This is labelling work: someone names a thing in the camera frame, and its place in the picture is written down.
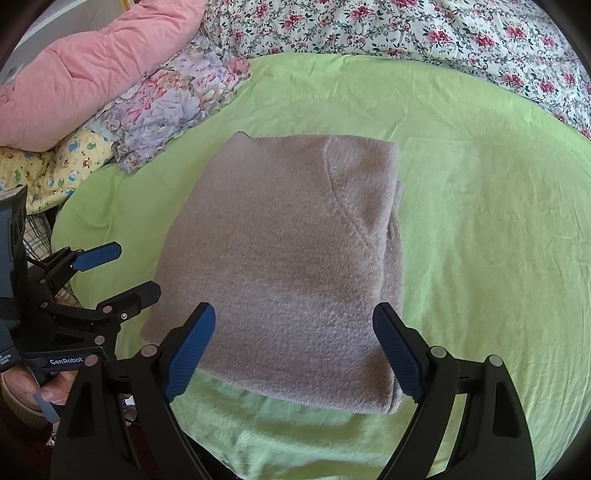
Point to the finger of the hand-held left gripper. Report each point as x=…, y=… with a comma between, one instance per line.
x=97, y=256
x=134, y=297

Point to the pastel floral pillow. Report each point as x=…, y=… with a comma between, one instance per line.
x=175, y=101

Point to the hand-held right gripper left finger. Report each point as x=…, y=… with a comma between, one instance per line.
x=191, y=350

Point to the light green bed sheet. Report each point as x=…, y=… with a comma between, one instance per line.
x=485, y=230

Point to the white red floral quilt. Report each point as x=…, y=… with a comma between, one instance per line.
x=415, y=27

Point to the yellow cartoon-print pillow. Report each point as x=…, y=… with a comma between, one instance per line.
x=60, y=161

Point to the pink quilted pillow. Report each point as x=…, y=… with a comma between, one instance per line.
x=83, y=74

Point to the plaid cloth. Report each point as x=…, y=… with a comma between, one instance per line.
x=37, y=235

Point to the person's left forearm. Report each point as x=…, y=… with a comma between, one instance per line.
x=18, y=397

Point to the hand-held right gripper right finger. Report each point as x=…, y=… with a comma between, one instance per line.
x=399, y=350

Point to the beige knit sweater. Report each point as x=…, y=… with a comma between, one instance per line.
x=277, y=258

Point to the person's left hand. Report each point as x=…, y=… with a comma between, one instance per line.
x=57, y=390

